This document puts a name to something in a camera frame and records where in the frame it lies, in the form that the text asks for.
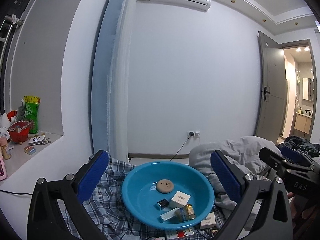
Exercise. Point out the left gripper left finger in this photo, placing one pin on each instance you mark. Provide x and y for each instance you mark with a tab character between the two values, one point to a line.
45	220

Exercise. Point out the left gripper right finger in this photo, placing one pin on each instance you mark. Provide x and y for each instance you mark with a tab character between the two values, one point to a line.
273	220

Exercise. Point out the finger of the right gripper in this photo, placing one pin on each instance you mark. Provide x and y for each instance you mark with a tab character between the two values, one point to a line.
297	157
277	161

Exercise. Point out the large white barcode box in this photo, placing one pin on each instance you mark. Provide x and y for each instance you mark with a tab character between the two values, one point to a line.
180	199

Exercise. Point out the beige round bear compact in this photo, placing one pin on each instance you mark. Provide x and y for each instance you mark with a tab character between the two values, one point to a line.
164	186

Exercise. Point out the person's left hand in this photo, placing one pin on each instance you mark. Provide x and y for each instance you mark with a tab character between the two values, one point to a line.
305	218

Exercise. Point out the dark striped clothing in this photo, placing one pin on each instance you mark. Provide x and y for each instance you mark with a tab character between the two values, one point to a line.
298	143

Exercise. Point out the grey duvet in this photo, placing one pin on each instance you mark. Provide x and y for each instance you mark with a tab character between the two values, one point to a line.
244	153

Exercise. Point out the grey door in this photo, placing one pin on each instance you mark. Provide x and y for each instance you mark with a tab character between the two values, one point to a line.
273	89

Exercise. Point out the blue plaid blanket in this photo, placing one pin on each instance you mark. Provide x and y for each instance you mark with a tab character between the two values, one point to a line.
107	210

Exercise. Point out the small white barcode box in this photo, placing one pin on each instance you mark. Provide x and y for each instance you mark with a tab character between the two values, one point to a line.
208	222

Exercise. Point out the gold foil packet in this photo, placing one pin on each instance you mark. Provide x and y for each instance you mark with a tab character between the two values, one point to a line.
185	213

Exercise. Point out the red snack bag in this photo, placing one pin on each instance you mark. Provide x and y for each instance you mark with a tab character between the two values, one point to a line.
19	131

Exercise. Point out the red white medicine box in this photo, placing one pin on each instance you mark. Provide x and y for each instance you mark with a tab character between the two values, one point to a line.
179	234

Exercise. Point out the blue plastic basin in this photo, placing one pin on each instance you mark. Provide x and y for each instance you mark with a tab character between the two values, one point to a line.
140	196

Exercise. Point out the teal white slim box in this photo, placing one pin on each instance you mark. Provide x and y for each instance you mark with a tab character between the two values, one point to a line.
169	216

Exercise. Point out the small black box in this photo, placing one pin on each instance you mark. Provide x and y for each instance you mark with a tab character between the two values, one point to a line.
161	204

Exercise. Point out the green snack bag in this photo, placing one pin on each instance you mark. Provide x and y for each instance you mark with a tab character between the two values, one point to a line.
32	104

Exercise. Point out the white sheer curtain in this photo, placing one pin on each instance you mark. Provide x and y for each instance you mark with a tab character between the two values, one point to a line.
118	82

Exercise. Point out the white wall socket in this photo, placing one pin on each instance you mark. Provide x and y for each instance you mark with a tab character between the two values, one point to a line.
193	134

